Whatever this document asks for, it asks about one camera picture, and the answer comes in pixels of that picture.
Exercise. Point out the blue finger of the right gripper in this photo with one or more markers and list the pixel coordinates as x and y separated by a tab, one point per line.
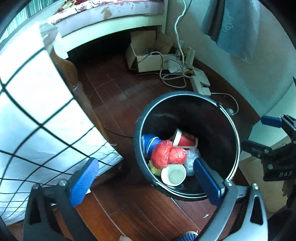
271	121
256	149

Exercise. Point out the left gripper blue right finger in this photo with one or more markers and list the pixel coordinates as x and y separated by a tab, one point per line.
210	181

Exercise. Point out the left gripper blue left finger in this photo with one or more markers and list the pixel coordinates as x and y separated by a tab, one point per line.
81	181

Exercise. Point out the clear plastic bag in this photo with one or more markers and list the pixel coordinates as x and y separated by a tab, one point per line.
192	155

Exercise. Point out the white paper cup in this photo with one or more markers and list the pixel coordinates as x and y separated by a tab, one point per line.
173	175

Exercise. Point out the black trash bin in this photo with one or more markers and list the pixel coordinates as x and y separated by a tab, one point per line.
195	123

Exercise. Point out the red paper cup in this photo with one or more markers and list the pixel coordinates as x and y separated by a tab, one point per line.
184	140

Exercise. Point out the red plastic bag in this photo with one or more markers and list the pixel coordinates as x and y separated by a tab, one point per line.
164	154

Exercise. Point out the blue paper cup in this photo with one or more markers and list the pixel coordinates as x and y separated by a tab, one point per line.
149	141

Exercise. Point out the person's right hand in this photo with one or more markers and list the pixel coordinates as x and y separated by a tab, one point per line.
288	187

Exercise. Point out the white grid tablecloth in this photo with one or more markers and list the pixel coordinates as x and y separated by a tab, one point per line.
45	134

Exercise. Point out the white power strip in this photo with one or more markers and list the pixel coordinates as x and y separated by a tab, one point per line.
200	82

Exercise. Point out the blue grey curtain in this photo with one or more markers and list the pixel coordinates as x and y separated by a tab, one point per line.
233	26

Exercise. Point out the bed with floral sheet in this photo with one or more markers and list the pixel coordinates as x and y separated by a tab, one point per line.
90	20

